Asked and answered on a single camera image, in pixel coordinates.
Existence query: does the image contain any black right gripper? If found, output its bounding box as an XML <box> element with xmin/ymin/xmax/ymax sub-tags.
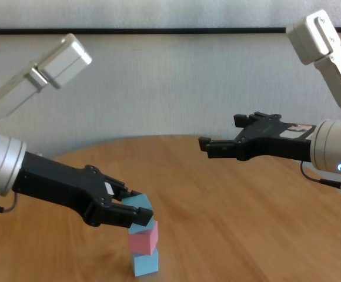
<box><xmin>198</xmin><ymin>110</ymin><xmax>319</xmax><ymax>163</ymax></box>

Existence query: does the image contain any left wrist connector cable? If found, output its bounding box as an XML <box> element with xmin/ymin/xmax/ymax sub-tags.
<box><xmin>0</xmin><ymin>192</ymin><xmax>19</xmax><ymax>214</ymax></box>

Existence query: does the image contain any right wrist connector cable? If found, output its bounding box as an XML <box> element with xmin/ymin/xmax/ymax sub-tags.
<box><xmin>300</xmin><ymin>160</ymin><xmax>341</xmax><ymax>191</ymax></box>

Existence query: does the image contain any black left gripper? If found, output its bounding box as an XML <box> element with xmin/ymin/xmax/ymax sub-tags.
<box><xmin>11</xmin><ymin>151</ymin><xmax>154</xmax><ymax>229</ymax></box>

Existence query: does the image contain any black wall rail strip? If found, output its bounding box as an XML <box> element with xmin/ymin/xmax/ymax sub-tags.
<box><xmin>0</xmin><ymin>27</ymin><xmax>341</xmax><ymax>35</ymax></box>

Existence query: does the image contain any wrist connector cable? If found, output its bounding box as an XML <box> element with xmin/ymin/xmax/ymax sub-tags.
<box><xmin>300</xmin><ymin>160</ymin><xmax>341</xmax><ymax>191</ymax></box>
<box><xmin>0</xmin><ymin>192</ymin><xmax>19</xmax><ymax>214</ymax></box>

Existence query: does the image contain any blue cube block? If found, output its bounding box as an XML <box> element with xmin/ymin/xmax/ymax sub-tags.
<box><xmin>120</xmin><ymin>193</ymin><xmax>155</xmax><ymax>235</ymax></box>
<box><xmin>131</xmin><ymin>248</ymin><xmax>159</xmax><ymax>277</ymax></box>

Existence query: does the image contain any pink cube block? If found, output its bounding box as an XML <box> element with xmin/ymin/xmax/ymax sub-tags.
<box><xmin>128</xmin><ymin>220</ymin><xmax>159</xmax><ymax>256</ymax></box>

